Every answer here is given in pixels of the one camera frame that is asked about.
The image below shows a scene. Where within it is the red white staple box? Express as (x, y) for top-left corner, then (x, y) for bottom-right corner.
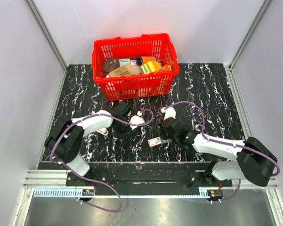
(148, 137), (171, 147)

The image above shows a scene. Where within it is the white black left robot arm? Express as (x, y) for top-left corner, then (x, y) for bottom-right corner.
(44, 102), (134, 186)

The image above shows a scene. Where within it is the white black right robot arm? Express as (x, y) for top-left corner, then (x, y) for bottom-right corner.
(161, 117), (277, 187)

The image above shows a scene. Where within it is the red plastic basket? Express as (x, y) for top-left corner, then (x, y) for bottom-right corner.
(92, 33), (179, 101)

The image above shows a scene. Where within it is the brown cardboard box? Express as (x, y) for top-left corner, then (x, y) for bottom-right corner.
(106, 64), (140, 78)

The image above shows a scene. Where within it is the brown round cookie pack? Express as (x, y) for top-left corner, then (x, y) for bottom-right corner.
(102, 58), (120, 74)

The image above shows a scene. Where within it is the teal white small box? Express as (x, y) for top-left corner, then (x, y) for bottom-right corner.
(119, 58), (131, 67)

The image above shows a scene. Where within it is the yellow green sponge pack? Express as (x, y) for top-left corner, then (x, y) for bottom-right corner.
(140, 61), (162, 74)

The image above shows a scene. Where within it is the orange cylindrical can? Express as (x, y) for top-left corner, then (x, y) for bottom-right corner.
(136, 56), (157, 66)

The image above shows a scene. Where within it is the orange snack packet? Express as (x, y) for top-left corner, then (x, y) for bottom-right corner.
(161, 65), (172, 72)

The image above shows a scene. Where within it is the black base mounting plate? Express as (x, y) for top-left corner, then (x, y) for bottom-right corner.
(65, 162), (233, 197)

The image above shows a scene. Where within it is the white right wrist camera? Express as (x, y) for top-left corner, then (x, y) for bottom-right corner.
(161, 107), (176, 121)

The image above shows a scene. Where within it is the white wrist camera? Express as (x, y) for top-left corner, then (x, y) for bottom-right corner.
(129, 111), (145, 130)
(161, 107), (176, 121)

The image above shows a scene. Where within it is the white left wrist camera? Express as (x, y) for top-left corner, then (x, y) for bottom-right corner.
(129, 111), (145, 130)

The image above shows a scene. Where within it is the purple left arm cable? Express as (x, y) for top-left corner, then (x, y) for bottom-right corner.
(49, 108), (154, 212)

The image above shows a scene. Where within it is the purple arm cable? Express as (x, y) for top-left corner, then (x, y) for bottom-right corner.
(164, 101), (281, 203)
(49, 108), (154, 212)

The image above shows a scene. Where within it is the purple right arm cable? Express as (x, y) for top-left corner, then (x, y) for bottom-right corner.
(164, 101), (281, 203)

